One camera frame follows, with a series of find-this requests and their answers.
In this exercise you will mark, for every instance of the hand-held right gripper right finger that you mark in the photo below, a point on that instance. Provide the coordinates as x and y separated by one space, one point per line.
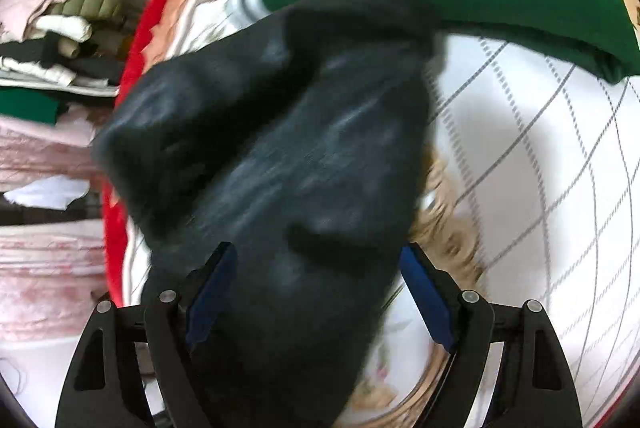
426 295

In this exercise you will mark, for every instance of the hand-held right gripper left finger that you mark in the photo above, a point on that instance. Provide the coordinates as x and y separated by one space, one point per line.
212 295

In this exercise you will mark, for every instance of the black garment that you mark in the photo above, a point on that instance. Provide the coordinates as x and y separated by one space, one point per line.
280 167

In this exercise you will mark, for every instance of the pile of folded clothes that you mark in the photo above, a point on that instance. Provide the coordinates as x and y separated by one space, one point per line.
60 22

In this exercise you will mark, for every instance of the white checked sheet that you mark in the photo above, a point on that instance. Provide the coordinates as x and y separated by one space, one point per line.
540 188

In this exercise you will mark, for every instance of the pink fuzzy blanket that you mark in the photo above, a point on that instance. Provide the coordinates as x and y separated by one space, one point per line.
45 268

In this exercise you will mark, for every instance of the white cloth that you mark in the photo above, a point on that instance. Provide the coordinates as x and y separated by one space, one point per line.
45 193

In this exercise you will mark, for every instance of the green folded cloth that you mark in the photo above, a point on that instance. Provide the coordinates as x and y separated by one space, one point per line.
27 105

